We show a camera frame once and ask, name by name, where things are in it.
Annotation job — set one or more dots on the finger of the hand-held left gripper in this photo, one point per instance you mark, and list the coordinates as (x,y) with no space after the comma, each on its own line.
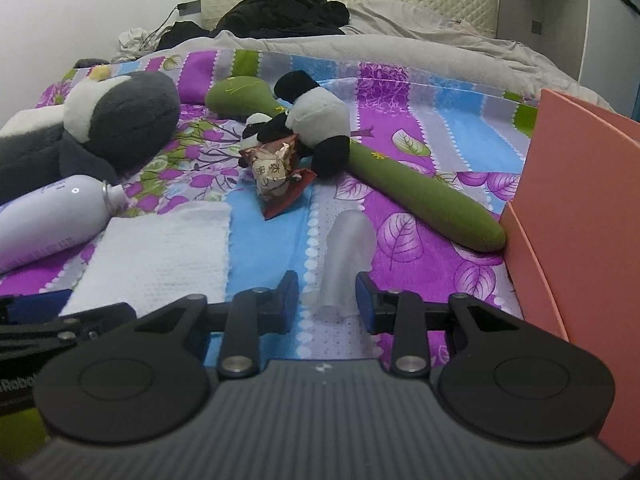
(95,321)
(40,306)

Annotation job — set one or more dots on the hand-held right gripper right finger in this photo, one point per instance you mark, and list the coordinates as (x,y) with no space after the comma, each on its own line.
(365,305)

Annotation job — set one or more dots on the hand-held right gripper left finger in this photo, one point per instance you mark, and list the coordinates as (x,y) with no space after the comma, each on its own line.
(289,305)

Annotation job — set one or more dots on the pink cardboard box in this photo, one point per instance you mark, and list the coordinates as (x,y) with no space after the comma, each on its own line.
(575,210)

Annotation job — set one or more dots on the striped floral bed sheet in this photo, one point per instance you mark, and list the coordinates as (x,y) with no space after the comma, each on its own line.
(270,252)

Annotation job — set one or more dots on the white bottle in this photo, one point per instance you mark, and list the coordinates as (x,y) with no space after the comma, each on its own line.
(45,220)

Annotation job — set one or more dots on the white tissue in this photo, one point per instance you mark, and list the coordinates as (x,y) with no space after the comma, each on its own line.
(160,255)

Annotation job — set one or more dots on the green plush stick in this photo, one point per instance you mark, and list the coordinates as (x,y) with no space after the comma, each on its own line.
(425,195)

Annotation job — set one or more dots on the red and gold snack packet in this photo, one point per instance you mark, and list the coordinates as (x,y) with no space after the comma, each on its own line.
(272,175)

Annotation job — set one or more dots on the small panda plush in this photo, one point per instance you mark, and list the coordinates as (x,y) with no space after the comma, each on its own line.
(254,127)

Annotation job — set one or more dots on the large panda plush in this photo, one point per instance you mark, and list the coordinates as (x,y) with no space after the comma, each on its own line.
(320,110)

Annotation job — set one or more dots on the grey and white penguin plush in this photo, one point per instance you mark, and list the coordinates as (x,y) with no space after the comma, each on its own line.
(125,115)

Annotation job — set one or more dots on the grey duvet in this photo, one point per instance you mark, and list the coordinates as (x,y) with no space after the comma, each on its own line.
(450,50)

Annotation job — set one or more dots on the white crumpled cloth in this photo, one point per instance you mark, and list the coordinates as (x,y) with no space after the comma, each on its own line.
(134,42)

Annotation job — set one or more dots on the small black clothes pile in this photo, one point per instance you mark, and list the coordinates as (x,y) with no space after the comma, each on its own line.
(182,35)

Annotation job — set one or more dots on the large black clothes pile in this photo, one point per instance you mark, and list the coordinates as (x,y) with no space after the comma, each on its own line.
(280,10)

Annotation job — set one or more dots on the grey wardrobe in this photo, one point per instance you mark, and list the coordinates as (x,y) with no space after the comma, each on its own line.
(550,5)

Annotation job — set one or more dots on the wall switch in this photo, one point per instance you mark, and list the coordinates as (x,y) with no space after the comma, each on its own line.
(538,27)

